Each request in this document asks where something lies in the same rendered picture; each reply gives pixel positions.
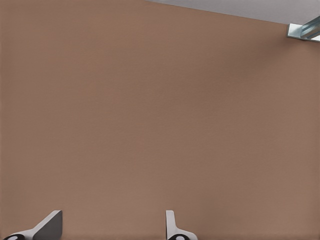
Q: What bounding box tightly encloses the silver frame post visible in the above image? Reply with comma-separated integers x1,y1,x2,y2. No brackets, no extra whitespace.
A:
286,16,320,42

